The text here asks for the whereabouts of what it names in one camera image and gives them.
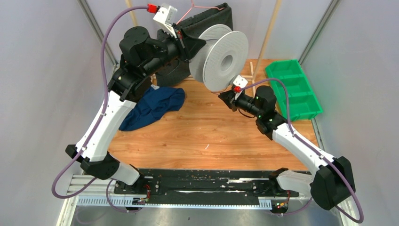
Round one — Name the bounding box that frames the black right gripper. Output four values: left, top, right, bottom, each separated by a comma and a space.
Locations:
218, 89, 263, 118

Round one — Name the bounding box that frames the grey plastic cable spool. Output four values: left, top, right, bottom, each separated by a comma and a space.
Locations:
189, 24, 249, 92

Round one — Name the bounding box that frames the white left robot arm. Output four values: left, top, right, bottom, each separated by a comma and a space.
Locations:
65, 26, 207, 194

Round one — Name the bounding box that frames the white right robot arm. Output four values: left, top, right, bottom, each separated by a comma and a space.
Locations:
218, 86, 356, 210

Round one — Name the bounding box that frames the dark grey dotted cloth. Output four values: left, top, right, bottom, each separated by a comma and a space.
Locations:
155, 2, 233, 87

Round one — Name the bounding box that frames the blue crumpled cloth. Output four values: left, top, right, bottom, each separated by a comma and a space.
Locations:
119, 85, 186, 131

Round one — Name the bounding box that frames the green plastic bin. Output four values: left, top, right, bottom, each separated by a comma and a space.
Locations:
271, 74, 323, 121
265, 59, 304, 79

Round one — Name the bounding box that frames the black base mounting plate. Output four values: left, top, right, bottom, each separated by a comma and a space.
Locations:
113, 169, 300, 206

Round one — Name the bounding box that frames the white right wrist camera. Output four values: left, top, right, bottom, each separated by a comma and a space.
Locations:
232, 75, 248, 100

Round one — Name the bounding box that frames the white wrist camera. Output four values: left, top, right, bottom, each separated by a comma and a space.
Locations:
153, 3, 178, 38
232, 75, 248, 100

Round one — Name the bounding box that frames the wooden clothes rack frame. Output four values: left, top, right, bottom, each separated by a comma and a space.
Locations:
124, 0, 283, 97

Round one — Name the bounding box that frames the pink wire hanger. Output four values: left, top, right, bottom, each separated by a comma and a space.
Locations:
176, 0, 225, 24

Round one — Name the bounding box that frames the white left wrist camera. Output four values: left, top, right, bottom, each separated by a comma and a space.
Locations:
153, 3, 178, 38

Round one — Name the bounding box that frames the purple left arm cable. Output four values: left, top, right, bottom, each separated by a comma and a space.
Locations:
51, 5, 150, 200

